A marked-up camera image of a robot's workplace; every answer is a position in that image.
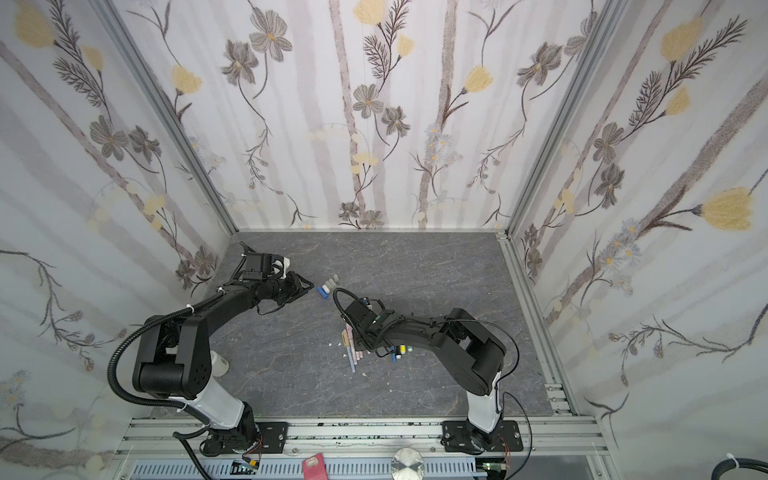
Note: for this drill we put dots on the aluminium front rail frame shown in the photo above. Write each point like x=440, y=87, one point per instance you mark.
x=553, y=436

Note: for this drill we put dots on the light pink capped pen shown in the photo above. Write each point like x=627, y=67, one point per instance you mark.
x=355, y=354

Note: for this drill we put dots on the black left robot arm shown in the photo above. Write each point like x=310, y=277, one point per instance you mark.
x=167, y=362

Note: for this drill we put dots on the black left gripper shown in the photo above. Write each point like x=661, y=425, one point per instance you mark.
x=296, y=286

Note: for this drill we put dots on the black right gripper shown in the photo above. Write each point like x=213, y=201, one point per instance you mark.
x=363, y=325

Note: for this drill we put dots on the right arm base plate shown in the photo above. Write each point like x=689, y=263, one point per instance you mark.
x=463, y=437

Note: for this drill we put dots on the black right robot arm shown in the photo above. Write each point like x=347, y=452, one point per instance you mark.
x=472, y=355

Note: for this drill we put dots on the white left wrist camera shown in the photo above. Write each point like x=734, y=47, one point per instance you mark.
x=280, y=266

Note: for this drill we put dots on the shiny metal round object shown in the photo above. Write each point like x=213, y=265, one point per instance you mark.
x=407, y=464

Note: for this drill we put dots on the pink object at front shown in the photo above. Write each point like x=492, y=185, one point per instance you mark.
x=314, y=468

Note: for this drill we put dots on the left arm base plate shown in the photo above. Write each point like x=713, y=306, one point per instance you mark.
x=264, y=437

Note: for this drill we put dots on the white plastic bottle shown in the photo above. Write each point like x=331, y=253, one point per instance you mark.
x=219, y=365

